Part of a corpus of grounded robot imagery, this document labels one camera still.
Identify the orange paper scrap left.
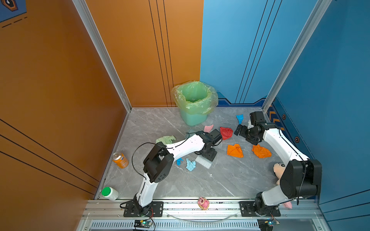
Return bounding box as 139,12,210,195
227,144,244,158

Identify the light cyan paper scrap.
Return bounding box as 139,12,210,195
186,158,196,171

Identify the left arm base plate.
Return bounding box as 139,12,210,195
120,201,164,218

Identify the left green circuit board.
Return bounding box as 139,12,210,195
134,219,154,231

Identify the teal hand brush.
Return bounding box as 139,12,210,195
195,155,213,169

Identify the white bottle green cap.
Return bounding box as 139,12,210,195
101,187,119,201

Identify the small blue paper scrap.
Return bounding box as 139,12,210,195
176,158,183,166

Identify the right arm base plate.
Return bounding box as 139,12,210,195
239,201,281,217

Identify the right green circuit board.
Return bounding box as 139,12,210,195
258,219,279,231

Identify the orange paper scrap right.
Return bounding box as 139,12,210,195
252,144,272,158

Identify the orange soda can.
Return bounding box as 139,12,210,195
112,152,129,168

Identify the light green paper scrap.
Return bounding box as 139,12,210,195
156,136,176,145

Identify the green trash bin with bag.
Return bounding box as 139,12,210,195
171,81,219,126

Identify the blue paper scrap far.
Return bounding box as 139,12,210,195
236,115,244,125

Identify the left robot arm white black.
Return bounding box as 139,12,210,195
133,130,222,215

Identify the pink pig toy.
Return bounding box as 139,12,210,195
198,197,210,210

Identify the plush doll pink dress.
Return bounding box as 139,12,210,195
273,163,293,209

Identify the orange paper scrap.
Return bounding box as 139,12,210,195
227,144,244,158
252,144,272,158

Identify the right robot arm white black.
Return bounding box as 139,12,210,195
234,111,322,216

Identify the pink paper scrap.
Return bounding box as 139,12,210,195
204,125,214,133

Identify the teal plastic dustpan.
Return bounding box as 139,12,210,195
185,129,197,139

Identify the red paper scrap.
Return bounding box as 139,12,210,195
220,127,233,140

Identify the green circuit board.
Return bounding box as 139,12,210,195
134,219,154,231
258,219,279,231

